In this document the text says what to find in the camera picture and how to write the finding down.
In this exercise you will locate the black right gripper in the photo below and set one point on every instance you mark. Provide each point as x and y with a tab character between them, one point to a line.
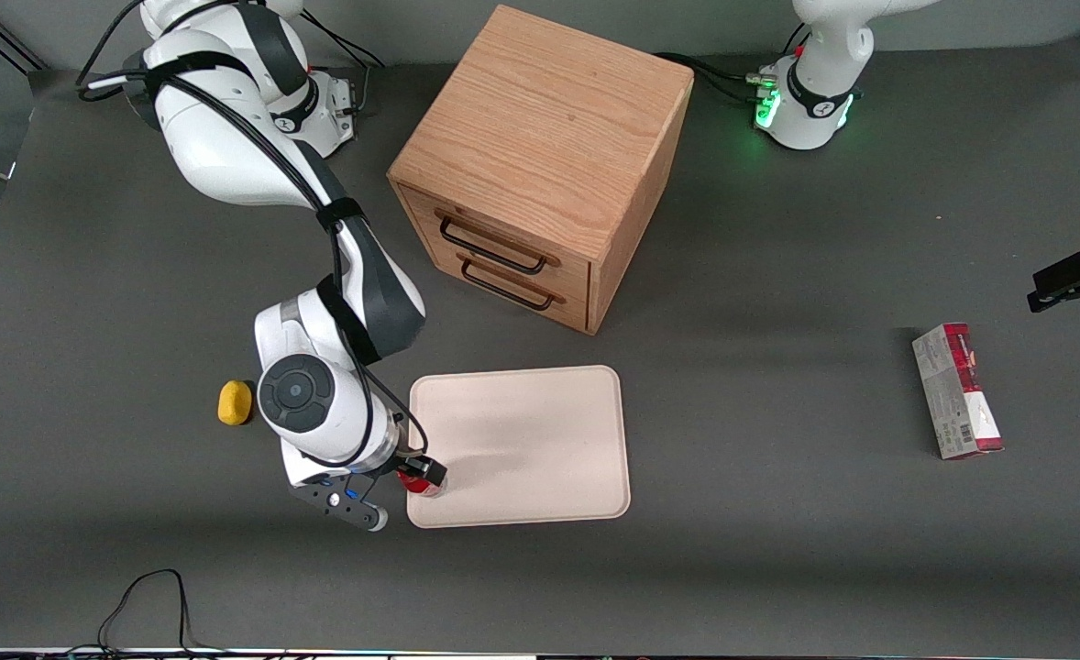
416	467

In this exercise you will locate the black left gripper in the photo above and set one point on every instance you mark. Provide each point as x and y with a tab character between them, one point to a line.
1074	278

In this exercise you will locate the red coke bottle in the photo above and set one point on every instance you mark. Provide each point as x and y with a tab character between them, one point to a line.
423	489

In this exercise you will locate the beige plastic tray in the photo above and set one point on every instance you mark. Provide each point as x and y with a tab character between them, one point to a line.
531	449

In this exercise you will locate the red white carton box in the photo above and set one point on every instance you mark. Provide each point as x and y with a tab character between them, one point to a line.
957	390

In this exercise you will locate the yellow toy lemon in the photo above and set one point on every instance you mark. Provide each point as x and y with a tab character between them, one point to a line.
234	403

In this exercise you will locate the wooden drawer cabinet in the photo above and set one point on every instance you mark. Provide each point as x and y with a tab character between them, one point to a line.
549	137

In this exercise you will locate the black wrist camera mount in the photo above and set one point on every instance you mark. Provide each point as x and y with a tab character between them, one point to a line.
343	504

